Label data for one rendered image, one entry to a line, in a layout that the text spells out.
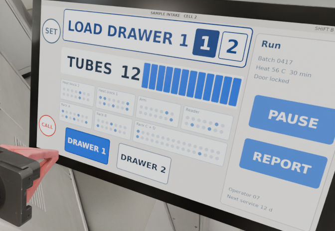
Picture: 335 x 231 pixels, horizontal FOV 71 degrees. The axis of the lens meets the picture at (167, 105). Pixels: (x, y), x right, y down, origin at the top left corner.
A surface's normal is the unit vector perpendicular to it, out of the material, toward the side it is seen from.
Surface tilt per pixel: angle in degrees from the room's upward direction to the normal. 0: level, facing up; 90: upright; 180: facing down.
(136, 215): 0
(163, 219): 5
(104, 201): 0
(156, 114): 50
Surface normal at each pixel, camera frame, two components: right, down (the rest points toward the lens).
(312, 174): -0.33, 0.15
